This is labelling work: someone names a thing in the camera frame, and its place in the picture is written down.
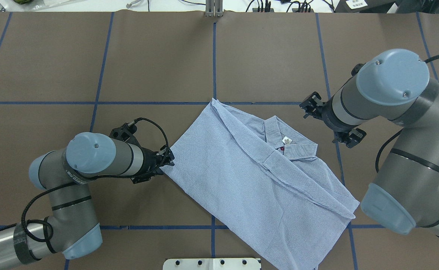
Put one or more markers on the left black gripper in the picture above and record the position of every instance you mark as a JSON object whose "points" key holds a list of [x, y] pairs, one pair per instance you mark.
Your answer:
{"points": [[150, 162]]}

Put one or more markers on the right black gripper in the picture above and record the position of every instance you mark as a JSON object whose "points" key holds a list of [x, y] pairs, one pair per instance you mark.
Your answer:
{"points": [[326, 114]]}

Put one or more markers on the light blue striped shirt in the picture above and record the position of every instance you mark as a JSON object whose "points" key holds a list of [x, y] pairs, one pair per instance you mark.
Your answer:
{"points": [[265, 182]]}

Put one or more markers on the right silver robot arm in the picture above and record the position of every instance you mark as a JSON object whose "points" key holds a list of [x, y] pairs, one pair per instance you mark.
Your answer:
{"points": [[397, 86]]}

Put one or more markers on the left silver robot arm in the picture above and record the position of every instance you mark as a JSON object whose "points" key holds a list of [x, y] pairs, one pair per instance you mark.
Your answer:
{"points": [[62, 219]]}

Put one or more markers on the green cloth pouch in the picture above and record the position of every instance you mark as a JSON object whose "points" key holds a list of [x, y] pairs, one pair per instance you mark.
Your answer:
{"points": [[28, 2]]}

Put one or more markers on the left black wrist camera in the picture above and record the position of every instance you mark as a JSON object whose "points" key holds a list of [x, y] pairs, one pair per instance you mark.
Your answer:
{"points": [[125, 133]]}

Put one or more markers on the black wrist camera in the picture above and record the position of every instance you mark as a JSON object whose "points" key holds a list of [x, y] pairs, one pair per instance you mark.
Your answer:
{"points": [[356, 69], [125, 133]]}

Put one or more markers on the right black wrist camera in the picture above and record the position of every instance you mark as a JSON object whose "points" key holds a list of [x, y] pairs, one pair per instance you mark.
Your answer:
{"points": [[356, 69]]}

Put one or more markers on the white central pedestal column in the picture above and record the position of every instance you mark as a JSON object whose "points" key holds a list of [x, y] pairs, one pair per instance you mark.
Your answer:
{"points": [[213, 264]]}

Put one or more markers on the aluminium frame post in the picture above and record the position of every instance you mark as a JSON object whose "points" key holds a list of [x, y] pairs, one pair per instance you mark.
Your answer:
{"points": [[214, 8]]}

